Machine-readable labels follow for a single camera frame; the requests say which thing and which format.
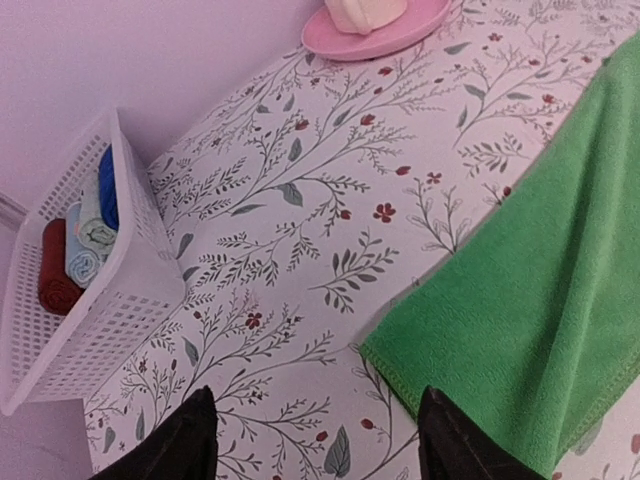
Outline white plastic basket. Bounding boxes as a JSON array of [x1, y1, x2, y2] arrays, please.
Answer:
[[1, 111, 186, 415]]

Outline pale green rolled towel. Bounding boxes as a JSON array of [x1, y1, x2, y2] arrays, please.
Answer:
[[78, 169, 117, 251]]

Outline cream ceramic mug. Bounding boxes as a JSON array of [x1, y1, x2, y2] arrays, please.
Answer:
[[324, 0, 408, 35]]

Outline pink plate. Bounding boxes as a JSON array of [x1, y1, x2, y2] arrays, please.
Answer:
[[301, 1, 452, 62]]

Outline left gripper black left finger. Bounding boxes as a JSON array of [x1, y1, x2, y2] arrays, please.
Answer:
[[92, 386, 218, 480]]

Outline green microfibre towel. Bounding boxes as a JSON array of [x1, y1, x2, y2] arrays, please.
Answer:
[[361, 38, 639, 479]]

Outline light blue rolled towel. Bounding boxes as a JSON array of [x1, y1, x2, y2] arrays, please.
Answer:
[[65, 202, 102, 289]]

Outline dark red rolled towel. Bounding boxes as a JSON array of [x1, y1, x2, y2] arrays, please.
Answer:
[[38, 219, 84, 316]]

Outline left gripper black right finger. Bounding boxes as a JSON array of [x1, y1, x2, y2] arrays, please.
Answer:
[[417, 386, 541, 480]]

